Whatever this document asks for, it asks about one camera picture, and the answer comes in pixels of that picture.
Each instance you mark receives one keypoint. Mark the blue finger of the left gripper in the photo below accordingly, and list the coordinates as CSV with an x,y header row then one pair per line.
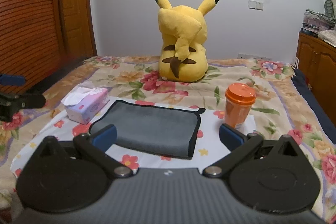
x,y
11,80
12,103

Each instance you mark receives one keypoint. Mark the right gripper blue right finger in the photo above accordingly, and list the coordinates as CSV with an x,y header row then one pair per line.
x,y
242,147

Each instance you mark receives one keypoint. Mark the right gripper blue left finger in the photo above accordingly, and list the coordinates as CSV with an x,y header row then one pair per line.
x,y
92,147

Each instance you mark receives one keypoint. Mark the purple and grey towel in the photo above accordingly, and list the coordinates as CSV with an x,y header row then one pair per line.
x,y
152,129

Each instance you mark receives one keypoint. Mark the purple tissue box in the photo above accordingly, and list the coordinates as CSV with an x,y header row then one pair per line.
x,y
82,103

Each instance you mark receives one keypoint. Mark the orange plastic cup with lid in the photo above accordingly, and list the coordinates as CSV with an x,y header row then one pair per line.
x,y
239,100

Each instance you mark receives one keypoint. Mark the floral bed blanket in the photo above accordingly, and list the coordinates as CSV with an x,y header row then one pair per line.
x,y
284,105

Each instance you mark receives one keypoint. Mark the wooden louvered wardrobe door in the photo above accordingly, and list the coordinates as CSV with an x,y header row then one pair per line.
x,y
39,37

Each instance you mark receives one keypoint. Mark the yellow Pikachu plush toy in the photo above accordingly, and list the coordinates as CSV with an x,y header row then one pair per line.
x,y
184,31

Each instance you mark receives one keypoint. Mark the wooden cabinet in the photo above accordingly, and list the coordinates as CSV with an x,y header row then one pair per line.
x,y
317,63

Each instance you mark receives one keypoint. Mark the stack of folded papers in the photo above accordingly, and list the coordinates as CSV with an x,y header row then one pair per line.
x,y
316,21

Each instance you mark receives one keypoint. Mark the dark green striped vase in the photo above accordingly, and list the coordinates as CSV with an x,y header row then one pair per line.
x,y
329,9

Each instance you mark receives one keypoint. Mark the white wall socket strip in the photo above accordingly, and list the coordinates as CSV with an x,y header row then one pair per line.
x,y
246,56

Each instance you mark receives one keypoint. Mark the white wall switch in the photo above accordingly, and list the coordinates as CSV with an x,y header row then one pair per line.
x,y
255,5

